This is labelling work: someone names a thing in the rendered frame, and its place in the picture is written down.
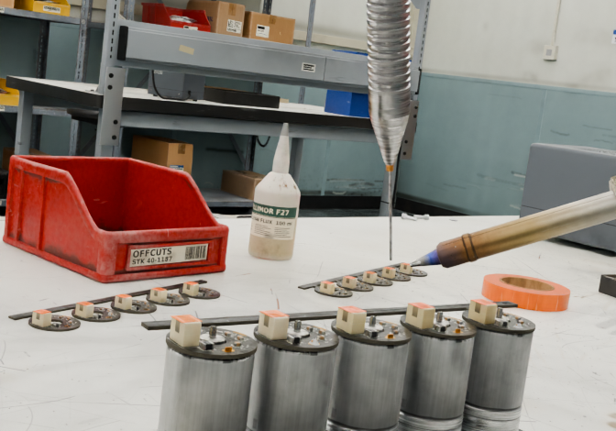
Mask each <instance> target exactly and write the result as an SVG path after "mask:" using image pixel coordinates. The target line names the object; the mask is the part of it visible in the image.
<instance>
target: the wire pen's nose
mask: <svg viewBox="0 0 616 431"><path fill-rule="evenodd" d="M409 115H410V114H409ZM409 115H407V116H403V117H400V118H393V119H385V118H377V117H374V116H371V115H369V117H370V121H371V124H372V126H373V129H374V132H375V135H376V138H377V141H378V143H379V148H380V152H381V155H382V158H383V160H384V162H385V164H386V165H394V164H395V161H396V160H397V156H398V153H399V150H400V146H401V143H402V138H403V135H404V132H405V128H406V126H407V123H408V119H409Z"/></svg>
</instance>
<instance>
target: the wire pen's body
mask: <svg viewBox="0 0 616 431"><path fill-rule="evenodd" d="M409 7H410V0H368V1H367V16H368V17H367V23H368V24H367V32H368V33H367V38H368V41H367V43H368V113H369V114H370V115H371V116H374V117H377V118H385V119H393V118H400V117H403V116H407V115H409V114H410V111H411V86H410V81H411V78H410V54H409V53H410V31H409V30H410V24H409V23H410V16H409V15H410V8H409Z"/></svg>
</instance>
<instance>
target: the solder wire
mask: <svg viewBox="0 0 616 431"><path fill-rule="evenodd" d="M389 220H390V260H392V208H391V171H389Z"/></svg>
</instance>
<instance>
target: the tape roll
mask: <svg viewBox="0 0 616 431"><path fill-rule="evenodd" d="M570 293H571V292H570V290H569V289H567V287H565V286H563V285H560V284H558V283H555V282H550V281H546V280H542V279H538V278H534V277H528V276H522V275H515V274H503V273H494V274H488V275H485V276H484V277H483V283H482V289H481V294H482V295H483V296H484V297H485V298H487V299H489V300H491V301H493V302H501V301H510V302H512V303H515V304H518V307H516V308H521V309H526V310H533V311H541V312H561V311H565V310H566V309H567V308H568V304H569V298H570Z"/></svg>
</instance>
